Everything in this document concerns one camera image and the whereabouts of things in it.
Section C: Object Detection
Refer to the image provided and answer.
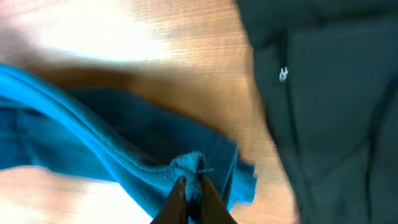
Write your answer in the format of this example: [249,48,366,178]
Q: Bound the black garment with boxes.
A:
[237,0,397,223]

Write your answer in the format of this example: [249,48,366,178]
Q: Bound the brown right gripper left finger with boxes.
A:
[150,176,188,224]

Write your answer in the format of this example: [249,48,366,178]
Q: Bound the brown right gripper right finger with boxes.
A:
[200,177,237,224]

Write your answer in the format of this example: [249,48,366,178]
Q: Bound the blue t-shirt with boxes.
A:
[1,65,257,223]

